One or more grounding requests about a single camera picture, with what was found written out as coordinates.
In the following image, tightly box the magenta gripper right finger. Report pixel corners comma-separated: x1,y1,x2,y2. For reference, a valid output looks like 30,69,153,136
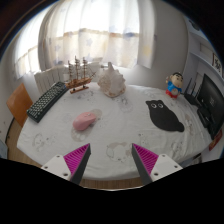
131,144,182,185

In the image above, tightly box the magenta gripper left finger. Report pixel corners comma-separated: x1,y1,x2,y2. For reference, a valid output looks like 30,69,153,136
42,144,91,185

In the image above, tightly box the black cat-shaped mouse pad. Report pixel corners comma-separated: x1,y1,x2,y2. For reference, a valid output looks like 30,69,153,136
146,100,185,132

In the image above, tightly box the white patterned tablecloth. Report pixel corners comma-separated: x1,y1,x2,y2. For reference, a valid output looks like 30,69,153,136
17,83,211,180

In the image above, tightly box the black keyboard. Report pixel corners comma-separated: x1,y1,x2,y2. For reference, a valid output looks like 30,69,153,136
27,82,68,123

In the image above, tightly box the black wifi router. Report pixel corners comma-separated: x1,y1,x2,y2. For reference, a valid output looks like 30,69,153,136
184,81,200,106

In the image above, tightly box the wooden model sailing ship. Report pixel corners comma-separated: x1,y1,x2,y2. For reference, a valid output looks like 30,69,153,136
65,59,95,94

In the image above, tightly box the orange wooden chair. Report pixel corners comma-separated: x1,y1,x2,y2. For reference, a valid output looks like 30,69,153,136
6,83,33,126

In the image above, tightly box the cartoon boy figurine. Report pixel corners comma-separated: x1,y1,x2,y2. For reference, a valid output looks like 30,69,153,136
166,72,183,99

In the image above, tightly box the black monitor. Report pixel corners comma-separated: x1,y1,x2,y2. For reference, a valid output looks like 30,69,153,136
197,75,224,139

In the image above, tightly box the white sheer curtain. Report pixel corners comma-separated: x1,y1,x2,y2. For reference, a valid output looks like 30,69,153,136
13,0,157,78

